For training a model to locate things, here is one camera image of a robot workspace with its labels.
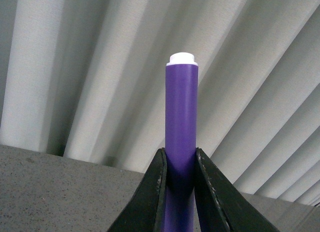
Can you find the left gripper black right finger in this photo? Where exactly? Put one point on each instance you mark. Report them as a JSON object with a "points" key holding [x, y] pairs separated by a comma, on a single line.
{"points": [[219, 204]]}

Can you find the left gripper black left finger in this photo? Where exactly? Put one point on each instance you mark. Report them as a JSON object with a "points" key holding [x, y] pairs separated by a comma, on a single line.
{"points": [[146, 209]]}

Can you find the purple pen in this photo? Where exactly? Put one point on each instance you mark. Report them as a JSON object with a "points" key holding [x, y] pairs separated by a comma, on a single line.
{"points": [[181, 90]]}

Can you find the grey pleated curtain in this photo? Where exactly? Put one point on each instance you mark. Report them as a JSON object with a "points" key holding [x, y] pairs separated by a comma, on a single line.
{"points": [[86, 79]]}

